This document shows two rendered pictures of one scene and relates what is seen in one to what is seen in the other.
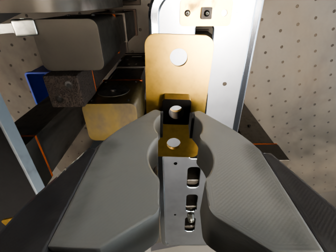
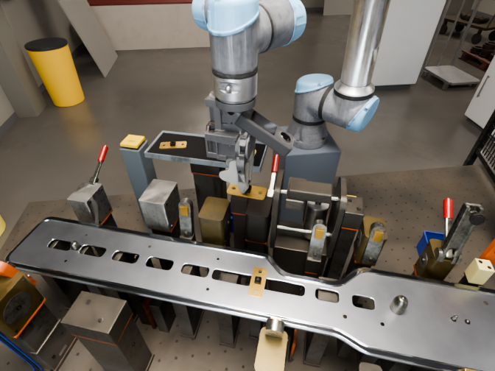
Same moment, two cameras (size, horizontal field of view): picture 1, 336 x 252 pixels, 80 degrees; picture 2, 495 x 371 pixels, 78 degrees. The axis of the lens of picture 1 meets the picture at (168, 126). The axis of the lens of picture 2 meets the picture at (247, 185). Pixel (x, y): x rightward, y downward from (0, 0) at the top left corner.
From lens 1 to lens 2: 0.59 m
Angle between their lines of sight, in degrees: 50
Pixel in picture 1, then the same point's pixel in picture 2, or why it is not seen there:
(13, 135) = not seen: hidden behind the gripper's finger
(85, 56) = (253, 209)
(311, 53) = not seen: outside the picture
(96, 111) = (223, 204)
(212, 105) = (193, 279)
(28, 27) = (269, 193)
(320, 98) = not seen: outside the picture
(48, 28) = (268, 201)
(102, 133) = (209, 202)
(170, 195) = (114, 236)
